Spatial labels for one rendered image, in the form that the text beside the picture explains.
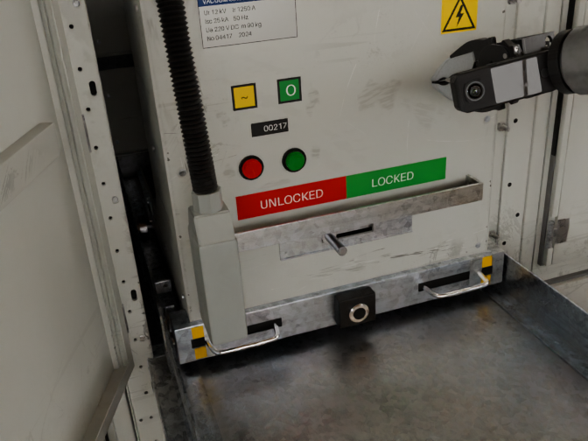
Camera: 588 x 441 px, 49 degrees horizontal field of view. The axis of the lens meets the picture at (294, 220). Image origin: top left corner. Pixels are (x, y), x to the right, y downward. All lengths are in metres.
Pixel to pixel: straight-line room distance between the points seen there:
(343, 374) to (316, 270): 0.15
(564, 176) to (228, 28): 0.63
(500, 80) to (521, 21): 0.29
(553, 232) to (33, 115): 0.84
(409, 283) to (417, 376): 0.16
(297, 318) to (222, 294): 0.21
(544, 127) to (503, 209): 0.15
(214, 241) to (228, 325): 0.12
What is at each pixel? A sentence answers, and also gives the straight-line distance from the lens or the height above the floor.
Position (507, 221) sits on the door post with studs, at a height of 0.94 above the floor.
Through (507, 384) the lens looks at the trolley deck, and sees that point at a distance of 0.95.
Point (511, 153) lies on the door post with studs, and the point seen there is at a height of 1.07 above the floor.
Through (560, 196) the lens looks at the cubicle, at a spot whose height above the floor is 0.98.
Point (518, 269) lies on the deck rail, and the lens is 1.09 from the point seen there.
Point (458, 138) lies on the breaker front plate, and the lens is 0.98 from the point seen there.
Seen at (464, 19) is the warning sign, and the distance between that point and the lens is 0.94.
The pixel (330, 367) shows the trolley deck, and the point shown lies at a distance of 0.96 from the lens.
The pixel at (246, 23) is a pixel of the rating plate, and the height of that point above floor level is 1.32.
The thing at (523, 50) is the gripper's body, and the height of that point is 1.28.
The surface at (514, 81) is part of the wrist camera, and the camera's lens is 0.78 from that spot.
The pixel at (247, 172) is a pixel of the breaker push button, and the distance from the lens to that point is 0.85.
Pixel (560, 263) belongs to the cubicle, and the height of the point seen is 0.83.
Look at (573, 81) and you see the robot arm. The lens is 0.77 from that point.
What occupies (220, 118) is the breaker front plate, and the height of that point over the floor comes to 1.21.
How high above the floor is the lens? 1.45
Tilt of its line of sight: 26 degrees down
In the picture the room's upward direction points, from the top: 4 degrees counter-clockwise
